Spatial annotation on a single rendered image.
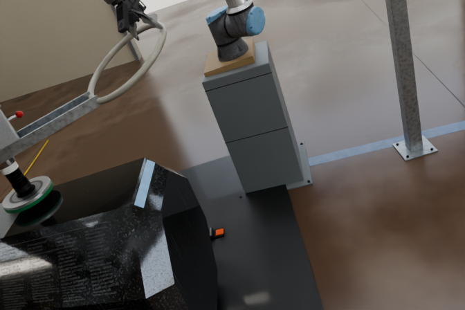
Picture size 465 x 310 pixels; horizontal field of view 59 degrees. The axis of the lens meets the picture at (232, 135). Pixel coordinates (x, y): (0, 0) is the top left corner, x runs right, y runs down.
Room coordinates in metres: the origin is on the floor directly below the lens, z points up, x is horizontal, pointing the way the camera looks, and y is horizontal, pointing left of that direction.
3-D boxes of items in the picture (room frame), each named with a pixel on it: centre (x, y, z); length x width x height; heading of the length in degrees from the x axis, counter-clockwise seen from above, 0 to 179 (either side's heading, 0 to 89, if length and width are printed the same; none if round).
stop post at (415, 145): (2.06, -1.04, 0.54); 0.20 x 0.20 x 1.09; 84
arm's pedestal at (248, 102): (2.38, -0.18, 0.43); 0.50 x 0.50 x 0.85; 77
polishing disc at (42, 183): (1.63, 0.93, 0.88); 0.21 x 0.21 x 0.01
